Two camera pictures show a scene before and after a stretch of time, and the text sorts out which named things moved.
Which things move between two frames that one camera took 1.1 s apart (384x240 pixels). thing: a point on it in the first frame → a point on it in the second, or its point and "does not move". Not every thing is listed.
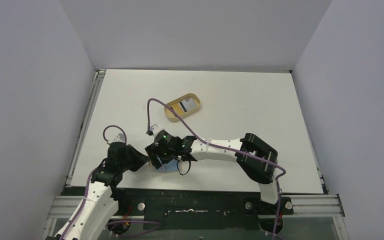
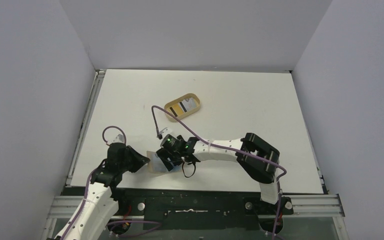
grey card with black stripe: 188,104 does not move
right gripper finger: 151,151 → 165,159
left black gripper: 140,158 does not move
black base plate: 184,209 does not move
